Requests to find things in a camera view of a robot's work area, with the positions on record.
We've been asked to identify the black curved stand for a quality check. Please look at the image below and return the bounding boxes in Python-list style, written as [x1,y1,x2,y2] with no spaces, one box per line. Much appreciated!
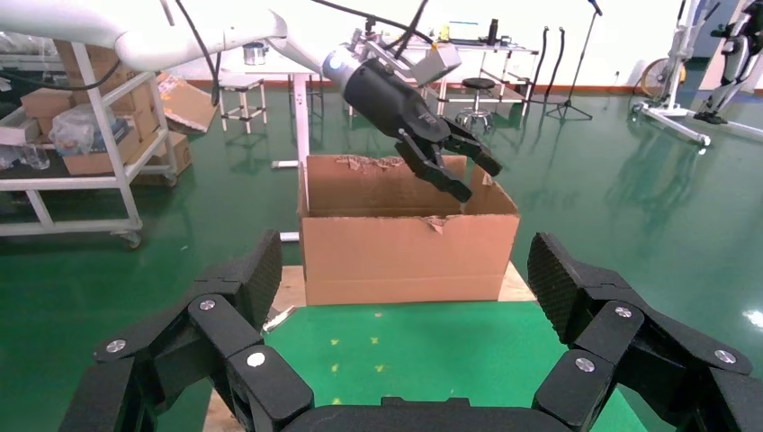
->
[526,25,568,104]

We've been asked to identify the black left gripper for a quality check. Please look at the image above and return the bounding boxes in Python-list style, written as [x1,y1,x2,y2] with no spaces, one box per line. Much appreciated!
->
[342,58,504,204]

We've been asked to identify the green table cloth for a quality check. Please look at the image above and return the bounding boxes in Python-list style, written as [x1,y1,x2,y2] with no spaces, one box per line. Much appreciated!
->
[262,301,649,432]

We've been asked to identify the grey humanoid robot legs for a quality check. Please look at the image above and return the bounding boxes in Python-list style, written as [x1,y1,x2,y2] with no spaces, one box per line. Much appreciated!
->
[694,0,763,126]

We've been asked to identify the white table with leg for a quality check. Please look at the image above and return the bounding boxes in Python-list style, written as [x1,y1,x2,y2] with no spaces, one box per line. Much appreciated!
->
[237,50,319,172]

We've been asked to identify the flat cardboard sheet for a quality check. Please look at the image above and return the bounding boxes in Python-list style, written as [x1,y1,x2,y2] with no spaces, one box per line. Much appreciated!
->
[156,72,220,134]

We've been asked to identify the large open cardboard carton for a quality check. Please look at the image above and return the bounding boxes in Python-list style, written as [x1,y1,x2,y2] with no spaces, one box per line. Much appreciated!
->
[296,153,521,308]

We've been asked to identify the clear plastic bag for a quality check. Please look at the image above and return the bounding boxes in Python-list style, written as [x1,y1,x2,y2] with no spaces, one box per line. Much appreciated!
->
[48,103,130,158]

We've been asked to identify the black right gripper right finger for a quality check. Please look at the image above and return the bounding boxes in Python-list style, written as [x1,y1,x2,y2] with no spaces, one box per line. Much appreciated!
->
[527,232,763,432]

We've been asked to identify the white framed desk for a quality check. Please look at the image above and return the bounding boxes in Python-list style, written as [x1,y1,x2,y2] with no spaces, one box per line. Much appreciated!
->
[417,35,542,118]

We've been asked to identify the white frame stand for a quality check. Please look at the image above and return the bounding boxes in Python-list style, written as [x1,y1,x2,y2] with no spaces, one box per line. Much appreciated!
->
[632,0,763,148]

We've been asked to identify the small white stool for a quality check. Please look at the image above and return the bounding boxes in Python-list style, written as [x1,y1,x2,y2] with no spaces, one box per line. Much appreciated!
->
[217,74,268,134]

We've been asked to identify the white wheeled shelf cart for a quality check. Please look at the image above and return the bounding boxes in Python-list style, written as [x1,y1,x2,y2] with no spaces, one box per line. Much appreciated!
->
[0,41,180,249]

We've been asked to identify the black microphone stand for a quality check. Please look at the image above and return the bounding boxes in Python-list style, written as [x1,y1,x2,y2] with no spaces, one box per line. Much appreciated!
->
[544,0,604,122]

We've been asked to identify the black round stool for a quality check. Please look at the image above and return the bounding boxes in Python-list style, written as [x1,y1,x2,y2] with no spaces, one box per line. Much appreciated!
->
[455,77,498,133]

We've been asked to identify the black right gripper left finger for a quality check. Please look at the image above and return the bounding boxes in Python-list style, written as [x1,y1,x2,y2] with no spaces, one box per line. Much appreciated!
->
[58,229,315,432]

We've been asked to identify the metal pot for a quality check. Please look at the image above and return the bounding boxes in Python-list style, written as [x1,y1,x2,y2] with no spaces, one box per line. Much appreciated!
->
[242,41,269,66]

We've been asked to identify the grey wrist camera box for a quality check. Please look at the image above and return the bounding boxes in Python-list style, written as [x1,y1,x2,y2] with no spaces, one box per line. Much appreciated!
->
[409,44,463,88]

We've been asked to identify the brown cardboard box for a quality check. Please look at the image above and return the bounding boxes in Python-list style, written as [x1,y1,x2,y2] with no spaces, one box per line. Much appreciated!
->
[61,126,142,177]
[130,130,193,187]
[20,87,76,120]

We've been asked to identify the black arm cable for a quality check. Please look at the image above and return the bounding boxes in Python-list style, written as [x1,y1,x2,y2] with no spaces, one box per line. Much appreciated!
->
[310,0,432,61]
[175,0,223,108]

